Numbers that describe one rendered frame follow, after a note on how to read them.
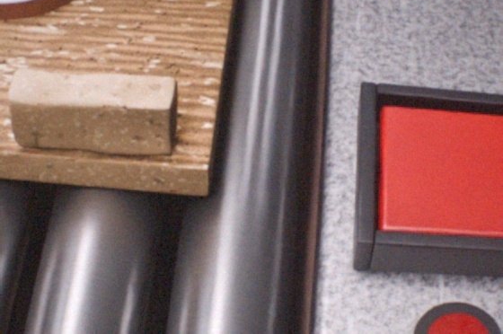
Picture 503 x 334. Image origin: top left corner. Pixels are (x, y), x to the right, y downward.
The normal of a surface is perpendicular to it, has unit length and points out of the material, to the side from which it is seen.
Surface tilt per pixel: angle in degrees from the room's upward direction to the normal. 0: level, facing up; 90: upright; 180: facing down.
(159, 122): 93
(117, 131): 88
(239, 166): 4
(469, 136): 0
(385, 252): 90
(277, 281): 50
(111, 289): 31
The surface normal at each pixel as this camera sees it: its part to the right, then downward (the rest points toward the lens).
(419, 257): -0.09, 0.74
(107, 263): 0.40, -0.58
